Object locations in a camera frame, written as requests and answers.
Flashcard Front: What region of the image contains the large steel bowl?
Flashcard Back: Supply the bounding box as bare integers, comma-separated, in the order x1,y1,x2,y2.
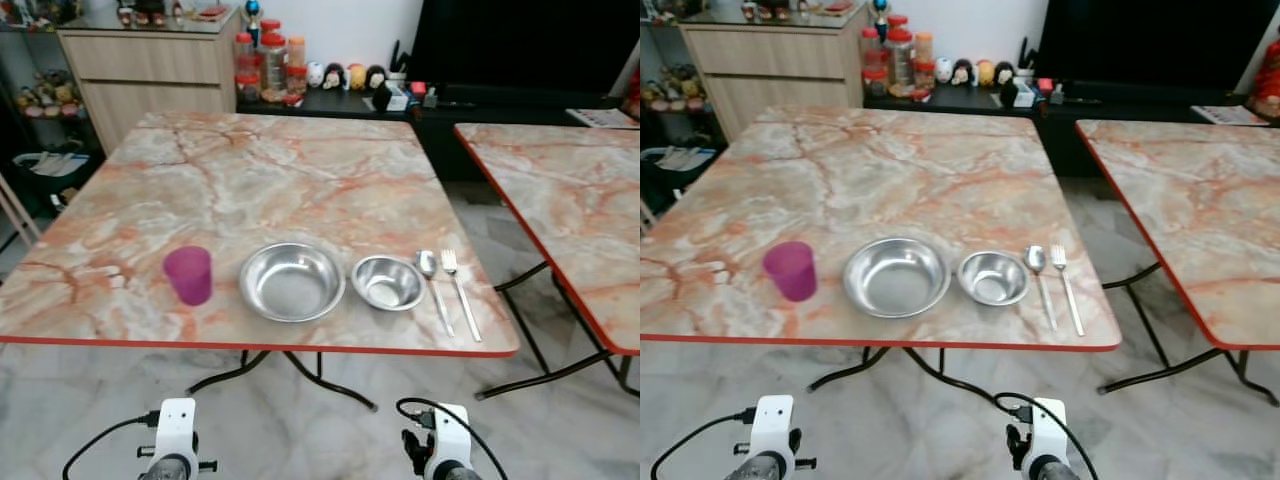
239,242,347,324
843,237,952,320

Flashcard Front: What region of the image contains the small steel bowl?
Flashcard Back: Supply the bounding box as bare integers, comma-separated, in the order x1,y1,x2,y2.
351,255,426,312
957,250,1030,307

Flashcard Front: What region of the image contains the purple plastic cup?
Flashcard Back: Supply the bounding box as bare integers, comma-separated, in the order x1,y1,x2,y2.
762,241,817,303
163,246,213,307

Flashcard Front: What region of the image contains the steel spoon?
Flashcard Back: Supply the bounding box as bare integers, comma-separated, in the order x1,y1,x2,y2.
1025,245,1059,332
416,250,456,338

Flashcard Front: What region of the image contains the steel fork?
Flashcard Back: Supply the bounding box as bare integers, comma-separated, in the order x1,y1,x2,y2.
1050,245,1086,338
441,249,483,343

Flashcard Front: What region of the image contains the marble pattern folding table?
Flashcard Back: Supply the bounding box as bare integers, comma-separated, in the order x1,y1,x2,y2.
1076,118,1280,407
0,111,521,412
455,122,641,401
640,105,1123,406

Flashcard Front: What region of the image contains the black basket with papers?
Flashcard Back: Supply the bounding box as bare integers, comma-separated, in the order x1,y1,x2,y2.
642,145,721,206
12,150,93,201

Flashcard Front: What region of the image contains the shelf toy figure cluster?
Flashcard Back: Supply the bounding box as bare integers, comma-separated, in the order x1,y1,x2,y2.
645,65,706,113
15,70,86,121

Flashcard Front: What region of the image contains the light wood drawer cabinet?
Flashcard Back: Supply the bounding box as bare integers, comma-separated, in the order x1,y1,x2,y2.
58,8,242,153
680,4,869,143

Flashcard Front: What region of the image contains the tall red lid jar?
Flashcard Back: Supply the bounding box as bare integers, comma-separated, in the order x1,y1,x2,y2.
261,33,290,102
888,27,917,98

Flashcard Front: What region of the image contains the black television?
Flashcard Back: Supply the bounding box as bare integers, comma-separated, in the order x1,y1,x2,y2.
1034,0,1280,93
408,0,641,98

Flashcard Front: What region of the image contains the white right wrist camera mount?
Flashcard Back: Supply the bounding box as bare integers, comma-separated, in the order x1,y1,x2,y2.
426,404,473,473
1028,398,1071,467

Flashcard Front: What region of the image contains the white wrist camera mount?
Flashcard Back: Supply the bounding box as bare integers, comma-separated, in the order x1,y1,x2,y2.
750,394,795,459
155,398,199,463
1028,398,1071,467
426,404,473,473

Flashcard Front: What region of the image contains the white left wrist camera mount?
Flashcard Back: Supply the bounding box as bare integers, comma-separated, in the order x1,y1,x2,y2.
155,398,199,463
750,394,795,459

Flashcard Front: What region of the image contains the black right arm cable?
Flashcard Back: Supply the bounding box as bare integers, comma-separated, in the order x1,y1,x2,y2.
396,398,511,480
993,392,1103,480

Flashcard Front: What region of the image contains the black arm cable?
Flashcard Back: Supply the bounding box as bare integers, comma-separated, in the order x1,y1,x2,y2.
993,392,1103,480
396,398,511,480
650,406,757,480
62,410,161,480

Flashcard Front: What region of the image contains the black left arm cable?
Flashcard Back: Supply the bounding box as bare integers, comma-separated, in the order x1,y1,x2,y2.
62,410,161,480
650,406,757,480

